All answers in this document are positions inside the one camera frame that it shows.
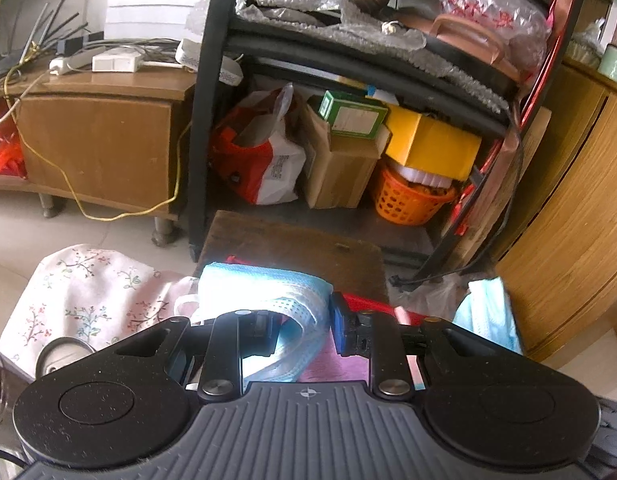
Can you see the red and white plastic bag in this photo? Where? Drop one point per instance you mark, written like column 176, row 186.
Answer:
column 258, row 160

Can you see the black metal rack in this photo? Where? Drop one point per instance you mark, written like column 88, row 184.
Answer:
column 213, row 110

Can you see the white router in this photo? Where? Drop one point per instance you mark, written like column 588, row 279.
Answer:
column 208, row 60

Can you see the red cardboard box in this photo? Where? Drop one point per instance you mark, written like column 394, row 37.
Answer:
column 373, row 305

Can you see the wooden low cabinet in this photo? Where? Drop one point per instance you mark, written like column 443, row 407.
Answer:
column 98, row 135

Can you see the orange plastic basket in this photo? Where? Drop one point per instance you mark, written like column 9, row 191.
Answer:
column 408, row 202

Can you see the clear plastic bag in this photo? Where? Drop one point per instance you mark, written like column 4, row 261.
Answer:
column 428, row 295

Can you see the red orange bags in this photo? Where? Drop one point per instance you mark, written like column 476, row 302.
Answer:
column 3, row 145

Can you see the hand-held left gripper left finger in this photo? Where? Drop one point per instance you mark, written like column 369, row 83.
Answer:
column 226, row 345

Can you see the light blue face mask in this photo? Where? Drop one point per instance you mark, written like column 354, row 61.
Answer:
column 488, row 315

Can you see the yellow box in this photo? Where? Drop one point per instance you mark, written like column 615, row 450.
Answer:
column 433, row 145

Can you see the wooden cupboard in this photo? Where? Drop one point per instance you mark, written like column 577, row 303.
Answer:
column 563, row 210

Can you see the pink pot lid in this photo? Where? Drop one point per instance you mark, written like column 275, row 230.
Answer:
column 468, row 40

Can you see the black rods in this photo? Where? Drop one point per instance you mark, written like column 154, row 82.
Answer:
column 48, row 30

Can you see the dark wooden stool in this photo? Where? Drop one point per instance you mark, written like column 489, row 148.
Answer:
column 288, row 250

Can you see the teal mug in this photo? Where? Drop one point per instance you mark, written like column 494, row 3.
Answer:
column 616, row 62

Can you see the green box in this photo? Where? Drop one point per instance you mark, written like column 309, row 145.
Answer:
column 356, row 115

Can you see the floral tablecloth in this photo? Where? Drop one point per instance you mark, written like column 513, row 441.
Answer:
column 93, row 295

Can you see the stainless steel thermos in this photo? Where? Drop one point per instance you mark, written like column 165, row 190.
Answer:
column 63, row 357

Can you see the bubble wrap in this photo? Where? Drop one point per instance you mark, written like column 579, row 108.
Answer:
column 298, row 5

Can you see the brown cardboard box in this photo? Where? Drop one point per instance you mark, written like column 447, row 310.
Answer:
column 338, row 170

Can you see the clear bag red print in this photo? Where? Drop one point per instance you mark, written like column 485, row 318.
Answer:
column 493, row 10

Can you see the white power strip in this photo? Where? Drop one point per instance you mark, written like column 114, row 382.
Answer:
column 73, row 61

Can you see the red metallic frame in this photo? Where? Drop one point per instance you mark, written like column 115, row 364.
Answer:
column 558, row 35

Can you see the white ribbed container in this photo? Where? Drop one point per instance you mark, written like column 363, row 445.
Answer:
column 423, row 176

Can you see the white adapter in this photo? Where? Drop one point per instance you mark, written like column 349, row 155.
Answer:
column 116, row 61

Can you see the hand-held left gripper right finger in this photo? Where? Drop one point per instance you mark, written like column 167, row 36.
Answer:
column 343, row 330

